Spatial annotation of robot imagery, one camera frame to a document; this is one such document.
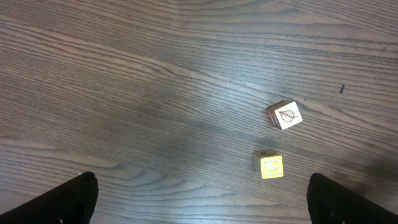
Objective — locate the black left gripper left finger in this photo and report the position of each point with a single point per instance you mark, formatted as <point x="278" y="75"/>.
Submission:
<point x="72" y="202"/>

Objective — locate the yellow lone block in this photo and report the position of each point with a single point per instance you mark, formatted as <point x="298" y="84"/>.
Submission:
<point x="268" y="164"/>

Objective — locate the white leaf picture block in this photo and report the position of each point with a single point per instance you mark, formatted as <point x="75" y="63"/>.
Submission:
<point x="284" y="114"/>

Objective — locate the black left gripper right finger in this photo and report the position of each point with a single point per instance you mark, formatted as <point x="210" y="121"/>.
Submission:
<point x="331" y="203"/>

